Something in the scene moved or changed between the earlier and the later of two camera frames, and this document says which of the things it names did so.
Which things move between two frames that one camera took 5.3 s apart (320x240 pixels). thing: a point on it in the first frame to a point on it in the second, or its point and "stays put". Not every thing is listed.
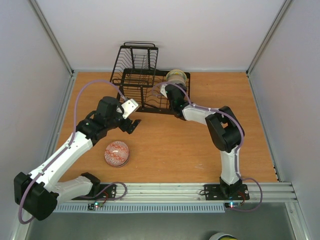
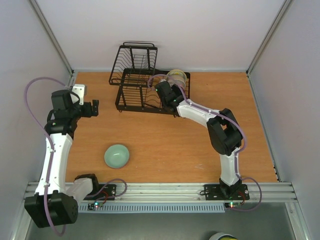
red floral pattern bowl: [176, 81] stays put
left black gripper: [125, 127] to [89, 113]
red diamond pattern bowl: [116, 154] to [177, 81]
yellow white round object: [222, 236] stays put
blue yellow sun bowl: [176, 74] stays put
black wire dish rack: [135, 75] stays put
